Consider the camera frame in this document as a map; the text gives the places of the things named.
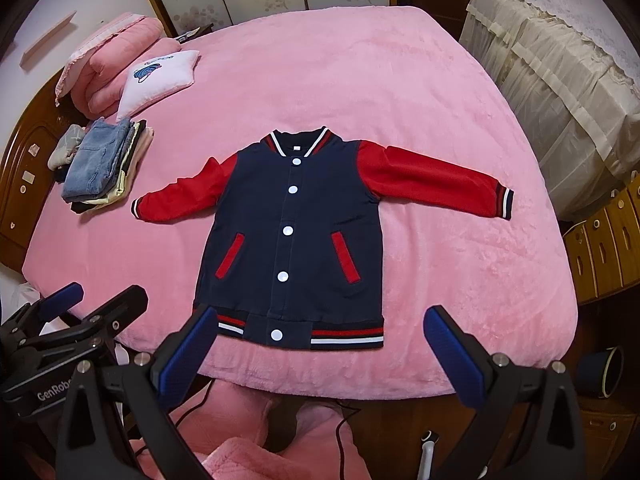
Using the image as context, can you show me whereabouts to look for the folded blue jeans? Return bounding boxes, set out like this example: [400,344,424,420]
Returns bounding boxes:
[61,117,131,204]

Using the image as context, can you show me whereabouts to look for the wooden drawer cabinet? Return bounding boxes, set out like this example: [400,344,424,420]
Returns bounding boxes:
[563,170,640,304]

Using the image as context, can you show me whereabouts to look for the folded cream clothes stack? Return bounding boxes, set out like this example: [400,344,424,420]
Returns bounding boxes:
[69,120,154,214]

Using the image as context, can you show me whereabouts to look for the wooden headboard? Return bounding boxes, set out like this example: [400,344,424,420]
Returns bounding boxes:
[0,74,82,272]

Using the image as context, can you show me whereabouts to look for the beige lace furniture cover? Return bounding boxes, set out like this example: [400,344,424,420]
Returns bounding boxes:
[460,0,639,220]

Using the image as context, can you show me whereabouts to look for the office chair base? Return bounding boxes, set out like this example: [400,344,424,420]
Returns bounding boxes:
[416,430,439,480]

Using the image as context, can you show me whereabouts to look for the navy red varsity jacket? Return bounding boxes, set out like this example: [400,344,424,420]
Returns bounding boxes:
[131,127,514,351]

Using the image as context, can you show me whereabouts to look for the folded pink quilt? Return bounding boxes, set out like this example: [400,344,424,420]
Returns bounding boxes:
[54,12,164,106]

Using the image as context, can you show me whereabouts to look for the folded grey garment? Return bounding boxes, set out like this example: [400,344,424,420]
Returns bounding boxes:
[47,124,87,171]

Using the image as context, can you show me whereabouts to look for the pink pajama legs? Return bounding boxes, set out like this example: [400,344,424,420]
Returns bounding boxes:
[170,379,370,479]

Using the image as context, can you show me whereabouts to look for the white embroidered pillow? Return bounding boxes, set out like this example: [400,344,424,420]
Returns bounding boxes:
[116,50,201,120]

